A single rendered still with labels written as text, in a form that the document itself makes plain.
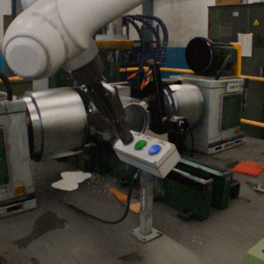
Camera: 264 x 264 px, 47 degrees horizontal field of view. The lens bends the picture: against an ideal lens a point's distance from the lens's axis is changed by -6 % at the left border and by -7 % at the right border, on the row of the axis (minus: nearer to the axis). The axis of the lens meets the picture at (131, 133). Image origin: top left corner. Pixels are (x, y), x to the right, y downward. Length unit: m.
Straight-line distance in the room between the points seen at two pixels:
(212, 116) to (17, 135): 0.92
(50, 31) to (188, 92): 1.02
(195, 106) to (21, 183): 0.82
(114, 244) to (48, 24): 0.60
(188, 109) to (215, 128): 0.23
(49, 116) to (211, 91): 0.79
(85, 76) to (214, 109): 0.94
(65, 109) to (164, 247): 0.54
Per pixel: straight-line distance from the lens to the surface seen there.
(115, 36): 1.25
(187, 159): 1.14
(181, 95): 1.38
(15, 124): 0.97
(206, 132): 1.54
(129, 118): 1.37
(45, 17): 0.49
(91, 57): 0.68
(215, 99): 1.53
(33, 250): 0.87
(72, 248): 0.86
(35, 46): 0.46
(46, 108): 1.04
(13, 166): 1.00
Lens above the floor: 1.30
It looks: 15 degrees down
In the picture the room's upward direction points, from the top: straight up
